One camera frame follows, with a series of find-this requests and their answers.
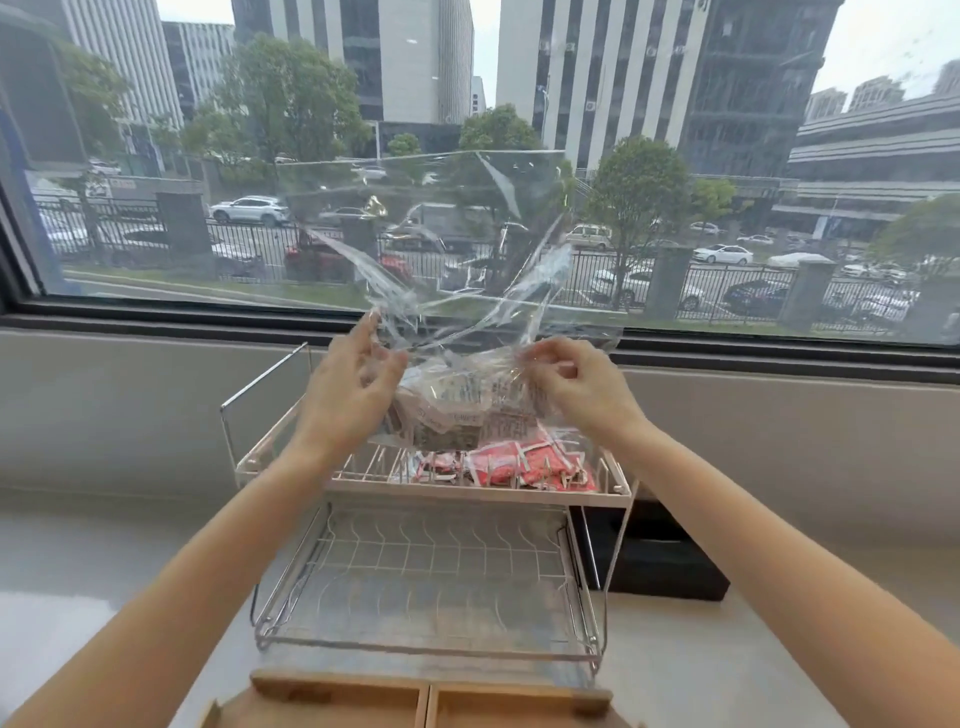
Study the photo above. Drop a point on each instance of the low grey building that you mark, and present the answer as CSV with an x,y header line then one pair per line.
x,y
870,161

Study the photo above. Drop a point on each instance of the pile of red packets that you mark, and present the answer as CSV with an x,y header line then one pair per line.
x,y
510,463

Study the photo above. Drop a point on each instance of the large leafy tree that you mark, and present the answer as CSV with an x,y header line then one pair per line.
x,y
289,97

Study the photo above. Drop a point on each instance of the dark glass tall building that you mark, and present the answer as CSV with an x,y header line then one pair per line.
x,y
757,90

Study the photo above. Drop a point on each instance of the clear plastic bag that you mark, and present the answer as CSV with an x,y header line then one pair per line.
x,y
457,300

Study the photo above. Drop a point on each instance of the grey and glass tall building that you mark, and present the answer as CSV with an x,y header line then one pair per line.
x,y
405,60

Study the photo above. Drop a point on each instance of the black metal fence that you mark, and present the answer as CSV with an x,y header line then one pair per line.
x,y
247,241

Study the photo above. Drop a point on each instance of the white striped tall building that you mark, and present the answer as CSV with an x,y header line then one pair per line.
x,y
600,75

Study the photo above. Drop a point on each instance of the cars on the street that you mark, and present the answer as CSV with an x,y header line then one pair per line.
x,y
251,210

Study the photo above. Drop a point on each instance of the person's right hand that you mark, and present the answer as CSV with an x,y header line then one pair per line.
x,y
592,394

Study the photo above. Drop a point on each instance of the person's right forearm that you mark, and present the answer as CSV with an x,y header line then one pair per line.
x,y
757,540

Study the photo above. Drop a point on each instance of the black box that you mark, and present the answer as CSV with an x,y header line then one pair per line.
x,y
660,570

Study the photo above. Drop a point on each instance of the person's left forearm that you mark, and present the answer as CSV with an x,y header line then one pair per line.
x,y
187,585

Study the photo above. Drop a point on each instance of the person's right fingers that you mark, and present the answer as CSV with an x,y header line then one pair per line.
x,y
551,358

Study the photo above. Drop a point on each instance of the wooden box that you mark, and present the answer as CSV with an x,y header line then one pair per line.
x,y
337,703

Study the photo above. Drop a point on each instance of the person's left thumb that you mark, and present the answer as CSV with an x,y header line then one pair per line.
x,y
394,369

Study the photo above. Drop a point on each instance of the small round tree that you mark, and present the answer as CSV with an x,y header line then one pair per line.
x,y
637,187

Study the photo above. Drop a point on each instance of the person's left hand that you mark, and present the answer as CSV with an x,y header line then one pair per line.
x,y
341,397

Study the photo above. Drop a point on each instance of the pale tall building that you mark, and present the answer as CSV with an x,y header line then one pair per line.
x,y
124,52

